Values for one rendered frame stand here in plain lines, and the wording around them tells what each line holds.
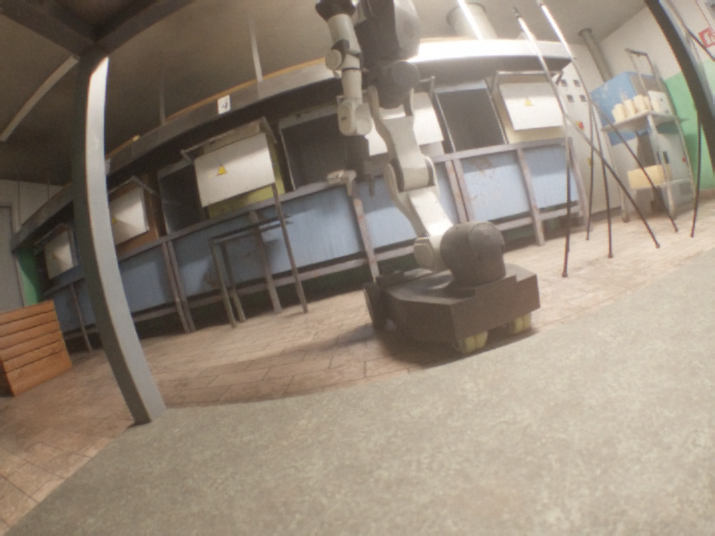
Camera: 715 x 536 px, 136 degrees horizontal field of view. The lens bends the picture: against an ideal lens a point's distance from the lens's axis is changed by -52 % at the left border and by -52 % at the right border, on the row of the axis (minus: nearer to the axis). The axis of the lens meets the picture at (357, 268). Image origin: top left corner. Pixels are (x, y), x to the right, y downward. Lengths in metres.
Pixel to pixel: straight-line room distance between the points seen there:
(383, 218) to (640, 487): 2.16
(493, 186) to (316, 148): 1.62
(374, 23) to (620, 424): 1.32
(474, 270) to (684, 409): 0.67
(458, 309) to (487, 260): 0.15
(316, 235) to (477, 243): 1.61
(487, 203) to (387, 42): 1.56
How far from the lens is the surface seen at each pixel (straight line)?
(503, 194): 2.49
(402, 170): 1.18
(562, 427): 0.24
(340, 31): 1.19
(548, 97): 2.81
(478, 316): 0.82
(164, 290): 2.87
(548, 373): 0.31
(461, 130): 3.11
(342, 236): 2.22
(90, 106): 0.53
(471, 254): 0.80
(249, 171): 2.25
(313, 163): 2.89
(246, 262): 2.41
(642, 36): 4.99
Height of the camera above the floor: 0.38
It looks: 5 degrees down
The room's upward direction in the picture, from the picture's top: 14 degrees counter-clockwise
